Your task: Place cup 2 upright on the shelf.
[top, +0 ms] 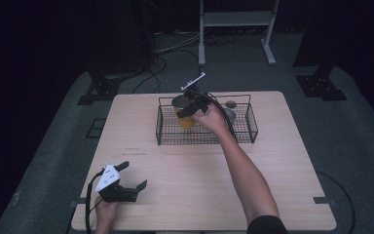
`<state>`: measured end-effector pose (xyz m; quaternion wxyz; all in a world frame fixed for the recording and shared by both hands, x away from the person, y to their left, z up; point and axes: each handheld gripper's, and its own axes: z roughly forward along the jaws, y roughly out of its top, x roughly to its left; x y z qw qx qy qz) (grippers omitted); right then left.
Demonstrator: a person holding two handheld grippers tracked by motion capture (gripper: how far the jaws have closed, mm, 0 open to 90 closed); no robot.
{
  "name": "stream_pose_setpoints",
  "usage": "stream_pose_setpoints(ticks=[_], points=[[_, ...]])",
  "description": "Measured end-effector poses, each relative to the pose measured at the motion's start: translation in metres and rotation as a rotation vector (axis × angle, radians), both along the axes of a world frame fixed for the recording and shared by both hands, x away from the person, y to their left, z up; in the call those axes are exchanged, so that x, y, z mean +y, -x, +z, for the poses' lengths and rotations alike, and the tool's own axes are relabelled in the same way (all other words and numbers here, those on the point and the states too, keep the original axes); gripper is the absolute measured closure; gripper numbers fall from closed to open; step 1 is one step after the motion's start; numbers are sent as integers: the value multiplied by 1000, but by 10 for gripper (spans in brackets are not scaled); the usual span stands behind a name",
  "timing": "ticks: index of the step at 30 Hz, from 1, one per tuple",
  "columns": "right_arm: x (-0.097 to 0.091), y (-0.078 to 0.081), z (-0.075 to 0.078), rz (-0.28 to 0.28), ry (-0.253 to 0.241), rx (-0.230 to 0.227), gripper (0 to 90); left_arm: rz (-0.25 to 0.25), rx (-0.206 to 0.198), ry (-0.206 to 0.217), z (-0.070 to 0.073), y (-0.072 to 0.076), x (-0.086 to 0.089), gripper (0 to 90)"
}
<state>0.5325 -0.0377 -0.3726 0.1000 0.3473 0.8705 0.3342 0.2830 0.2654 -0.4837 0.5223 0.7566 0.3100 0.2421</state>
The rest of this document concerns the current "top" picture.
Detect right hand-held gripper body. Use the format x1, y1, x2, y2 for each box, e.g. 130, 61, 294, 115
180, 71, 213, 115

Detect black stand base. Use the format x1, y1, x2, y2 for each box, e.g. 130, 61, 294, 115
294, 63, 349, 102
77, 71, 125, 106

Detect black floor cable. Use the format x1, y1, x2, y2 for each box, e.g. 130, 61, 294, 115
131, 56, 168, 95
155, 48, 203, 94

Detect person's right hand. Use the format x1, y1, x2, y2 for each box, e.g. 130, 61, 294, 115
191, 102, 232, 139

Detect grey tape strip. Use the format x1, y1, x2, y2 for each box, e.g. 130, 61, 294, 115
313, 196, 336, 206
69, 197, 89, 209

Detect silver metal can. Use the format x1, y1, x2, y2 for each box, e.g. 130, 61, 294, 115
223, 107, 237, 124

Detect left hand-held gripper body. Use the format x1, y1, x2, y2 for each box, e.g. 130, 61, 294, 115
94, 164, 139, 203

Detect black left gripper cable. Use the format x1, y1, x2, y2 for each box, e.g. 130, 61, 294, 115
85, 168, 107, 234

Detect person's left hand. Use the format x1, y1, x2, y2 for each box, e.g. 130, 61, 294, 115
93, 195, 120, 234

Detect orange paper cup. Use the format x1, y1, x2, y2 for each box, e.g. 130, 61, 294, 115
170, 95, 196, 131

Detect black wire basket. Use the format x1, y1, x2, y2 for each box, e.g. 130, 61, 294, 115
155, 94, 259, 146

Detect white metal stand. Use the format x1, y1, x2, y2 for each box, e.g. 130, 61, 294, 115
198, 0, 281, 67

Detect black sleeve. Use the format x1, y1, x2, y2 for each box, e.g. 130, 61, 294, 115
245, 214, 289, 234

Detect grey floor cables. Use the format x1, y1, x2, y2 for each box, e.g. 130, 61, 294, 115
153, 29, 203, 55

